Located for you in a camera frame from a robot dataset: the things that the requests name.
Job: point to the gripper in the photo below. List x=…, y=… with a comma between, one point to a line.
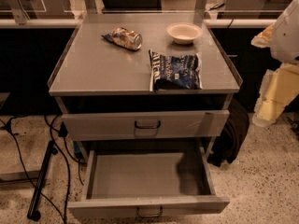
x=287, y=36

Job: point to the blue chip bag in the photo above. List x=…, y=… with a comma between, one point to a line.
x=175, y=73

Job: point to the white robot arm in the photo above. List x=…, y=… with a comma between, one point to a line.
x=285, y=38

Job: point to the grey metal drawer cabinet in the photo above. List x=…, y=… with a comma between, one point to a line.
x=96, y=76

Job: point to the crushed shiny snack bag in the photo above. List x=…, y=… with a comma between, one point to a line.
x=128, y=39

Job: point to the upper closed drawer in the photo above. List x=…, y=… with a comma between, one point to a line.
x=145, y=125

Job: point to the open middle drawer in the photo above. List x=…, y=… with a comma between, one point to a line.
x=148, y=184

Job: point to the white bowl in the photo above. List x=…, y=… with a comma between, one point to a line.
x=184, y=33

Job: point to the black backpack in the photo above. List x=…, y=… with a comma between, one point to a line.
x=226, y=147

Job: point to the black stand leg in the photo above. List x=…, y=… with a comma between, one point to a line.
x=33, y=213

